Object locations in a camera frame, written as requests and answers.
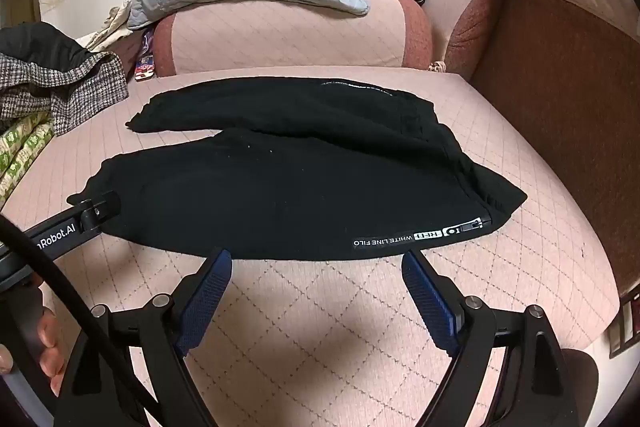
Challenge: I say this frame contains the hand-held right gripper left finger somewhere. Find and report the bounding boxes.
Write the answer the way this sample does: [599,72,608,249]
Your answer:
[52,248,233,427]

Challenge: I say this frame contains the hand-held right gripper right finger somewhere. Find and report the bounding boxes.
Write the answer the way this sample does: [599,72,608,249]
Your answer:
[401,249,581,427]

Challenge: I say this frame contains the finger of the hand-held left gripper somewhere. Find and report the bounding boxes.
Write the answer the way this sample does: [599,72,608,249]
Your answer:
[67,190,122,239]

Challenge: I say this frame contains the black pants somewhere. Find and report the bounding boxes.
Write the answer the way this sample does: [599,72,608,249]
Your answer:
[67,77,528,262]

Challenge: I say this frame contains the person's left hand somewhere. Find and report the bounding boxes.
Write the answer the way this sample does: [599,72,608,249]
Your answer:
[0,274,67,380]

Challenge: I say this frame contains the green printed cloth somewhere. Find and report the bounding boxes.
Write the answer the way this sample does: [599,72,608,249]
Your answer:
[0,112,55,208]

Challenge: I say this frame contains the houndstooth coat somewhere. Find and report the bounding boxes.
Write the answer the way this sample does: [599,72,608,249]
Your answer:
[0,52,130,136]

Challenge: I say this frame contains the red and blue packet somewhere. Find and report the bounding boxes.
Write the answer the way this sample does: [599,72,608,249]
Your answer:
[134,29,157,81]

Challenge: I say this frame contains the black garment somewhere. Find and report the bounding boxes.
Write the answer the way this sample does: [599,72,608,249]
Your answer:
[0,23,91,70]

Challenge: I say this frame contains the cream cloth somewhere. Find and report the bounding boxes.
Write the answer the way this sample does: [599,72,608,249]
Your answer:
[80,4,133,50]

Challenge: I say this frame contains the pink round sofa bolster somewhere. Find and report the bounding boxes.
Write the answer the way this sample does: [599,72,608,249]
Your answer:
[152,0,433,78]

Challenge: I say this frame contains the black cable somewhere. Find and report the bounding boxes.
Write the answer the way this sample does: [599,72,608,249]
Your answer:
[0,213,166,427]

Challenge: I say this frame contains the dark wooden frame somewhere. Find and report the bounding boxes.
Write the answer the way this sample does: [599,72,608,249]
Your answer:
[607,287,640,360]

